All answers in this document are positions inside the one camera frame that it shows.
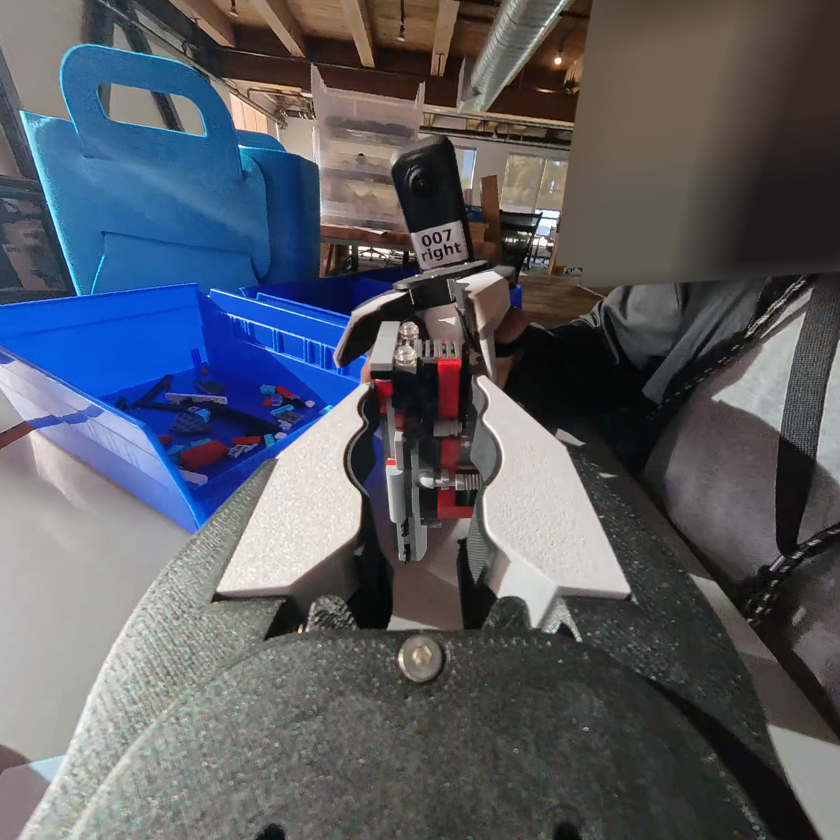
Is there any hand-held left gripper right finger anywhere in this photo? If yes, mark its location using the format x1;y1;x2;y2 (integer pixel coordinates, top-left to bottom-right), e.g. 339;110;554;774
469;376;632;632

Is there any toy brick truck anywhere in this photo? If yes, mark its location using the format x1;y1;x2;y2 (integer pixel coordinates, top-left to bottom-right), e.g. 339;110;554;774
366;320;488;565

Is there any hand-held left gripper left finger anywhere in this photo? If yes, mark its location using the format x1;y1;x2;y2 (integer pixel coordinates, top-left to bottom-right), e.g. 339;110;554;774
215;382;380;614

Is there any black lanyard strap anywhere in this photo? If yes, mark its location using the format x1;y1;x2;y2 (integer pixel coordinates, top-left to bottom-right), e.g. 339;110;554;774
776;276;833;559

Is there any black office chair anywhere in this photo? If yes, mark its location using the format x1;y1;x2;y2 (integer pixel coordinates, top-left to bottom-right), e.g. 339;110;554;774
499;210;544;277

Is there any pile of loose toy bricks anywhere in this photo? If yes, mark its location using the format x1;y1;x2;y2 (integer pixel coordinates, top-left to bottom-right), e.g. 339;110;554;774
115;348;336;487

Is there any silver ventilation duct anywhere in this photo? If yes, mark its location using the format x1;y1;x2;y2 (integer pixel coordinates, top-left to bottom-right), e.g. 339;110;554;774
458;0;573;114

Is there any clear plastic storage box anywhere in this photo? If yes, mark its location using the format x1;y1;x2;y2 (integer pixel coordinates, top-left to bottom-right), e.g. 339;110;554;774
310;62;426;231

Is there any blue bin with white card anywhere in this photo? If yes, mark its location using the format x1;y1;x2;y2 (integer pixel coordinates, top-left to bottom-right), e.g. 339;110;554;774
0;283;368;532

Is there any person's right hand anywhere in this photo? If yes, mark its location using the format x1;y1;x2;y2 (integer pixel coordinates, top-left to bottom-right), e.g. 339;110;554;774
491;307;527;389

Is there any blue plastic bin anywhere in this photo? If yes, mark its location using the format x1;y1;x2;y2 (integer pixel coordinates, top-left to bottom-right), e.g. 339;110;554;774
239;266;526;382

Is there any blue felt bag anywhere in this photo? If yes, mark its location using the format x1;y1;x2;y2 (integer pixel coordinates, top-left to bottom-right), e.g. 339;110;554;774
20;45;322;296

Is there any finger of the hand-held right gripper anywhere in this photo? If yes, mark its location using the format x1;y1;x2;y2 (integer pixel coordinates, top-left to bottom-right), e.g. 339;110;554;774
458;266;515;382
333;289;411;370

